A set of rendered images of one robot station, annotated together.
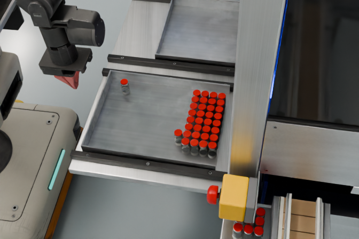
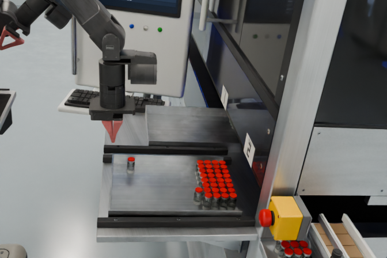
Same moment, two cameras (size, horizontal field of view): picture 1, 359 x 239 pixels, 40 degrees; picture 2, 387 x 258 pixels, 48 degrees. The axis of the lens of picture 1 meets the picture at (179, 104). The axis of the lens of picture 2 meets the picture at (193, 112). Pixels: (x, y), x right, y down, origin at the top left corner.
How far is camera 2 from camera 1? 56 cm
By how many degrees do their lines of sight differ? 32
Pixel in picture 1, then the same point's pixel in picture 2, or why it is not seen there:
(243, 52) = (310, 50)
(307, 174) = (337, 187)
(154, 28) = (135, 128)
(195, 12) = (166, 117)
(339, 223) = not seen: hidden behind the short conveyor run
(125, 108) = (135, 183)
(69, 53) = (122, 95)
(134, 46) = (124, 140)
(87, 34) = (150, 69)
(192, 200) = not seen: outside the picture
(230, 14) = (195, 117)
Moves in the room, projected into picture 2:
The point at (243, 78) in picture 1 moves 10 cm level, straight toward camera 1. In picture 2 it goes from (304, 78) to (326, 99)
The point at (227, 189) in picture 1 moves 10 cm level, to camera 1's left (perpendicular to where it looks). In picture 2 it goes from (281, 205) to (241, 212)
